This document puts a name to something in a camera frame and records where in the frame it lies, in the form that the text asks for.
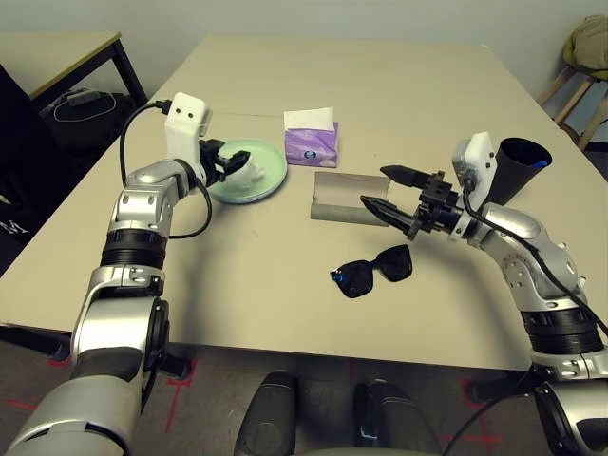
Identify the dark grey robot right leg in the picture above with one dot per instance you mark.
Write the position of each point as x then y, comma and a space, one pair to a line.
394, 418

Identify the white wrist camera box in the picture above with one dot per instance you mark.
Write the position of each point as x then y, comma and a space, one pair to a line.
185, 123
480, 161

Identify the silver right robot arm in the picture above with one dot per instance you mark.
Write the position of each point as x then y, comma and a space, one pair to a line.
522, 247

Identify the beige side table black frame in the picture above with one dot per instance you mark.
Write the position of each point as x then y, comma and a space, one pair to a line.
57, 57

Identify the dark grey robot left leg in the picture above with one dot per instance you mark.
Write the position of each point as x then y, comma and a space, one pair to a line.
271, 413

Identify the black fabric with white print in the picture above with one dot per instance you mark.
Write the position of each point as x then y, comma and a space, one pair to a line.
14, 157

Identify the black sunglasses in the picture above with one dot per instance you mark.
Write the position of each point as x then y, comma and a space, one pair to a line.
361, 282

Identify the black cup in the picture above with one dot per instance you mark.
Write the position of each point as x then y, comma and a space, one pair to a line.
515, 176

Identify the white tissue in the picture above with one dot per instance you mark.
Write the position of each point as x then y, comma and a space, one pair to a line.
254, 172

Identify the dark grey robot leg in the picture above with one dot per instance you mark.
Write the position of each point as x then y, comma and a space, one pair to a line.
394, 418
271, 413

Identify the blue pen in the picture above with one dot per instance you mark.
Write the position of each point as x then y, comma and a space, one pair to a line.
542, 163

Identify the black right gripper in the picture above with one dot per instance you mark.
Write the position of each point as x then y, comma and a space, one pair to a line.
439, 209

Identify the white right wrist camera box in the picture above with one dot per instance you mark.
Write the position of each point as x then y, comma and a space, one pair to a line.
480, 161

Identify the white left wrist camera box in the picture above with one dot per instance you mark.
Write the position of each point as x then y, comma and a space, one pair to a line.
185, 123

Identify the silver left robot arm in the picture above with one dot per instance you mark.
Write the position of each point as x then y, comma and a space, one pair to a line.
138, 214

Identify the green seat cushion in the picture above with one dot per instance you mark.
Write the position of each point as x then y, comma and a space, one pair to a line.
570, 54

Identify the light green plastic plate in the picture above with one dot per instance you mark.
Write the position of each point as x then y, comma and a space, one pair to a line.
271, 161

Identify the grey glasses case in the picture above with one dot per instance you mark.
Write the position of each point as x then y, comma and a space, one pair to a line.
342, 195

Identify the grey power adapter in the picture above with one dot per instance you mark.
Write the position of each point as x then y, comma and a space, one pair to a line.
83, 97

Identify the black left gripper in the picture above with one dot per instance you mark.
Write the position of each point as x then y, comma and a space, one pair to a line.
211, 159

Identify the purple tissue pack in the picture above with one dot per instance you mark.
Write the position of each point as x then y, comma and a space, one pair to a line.
311, 147

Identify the beige jacket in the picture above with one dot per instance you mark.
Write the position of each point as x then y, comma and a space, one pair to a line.
591, 43

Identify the wooden stool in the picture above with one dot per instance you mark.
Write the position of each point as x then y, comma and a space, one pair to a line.
575, 95

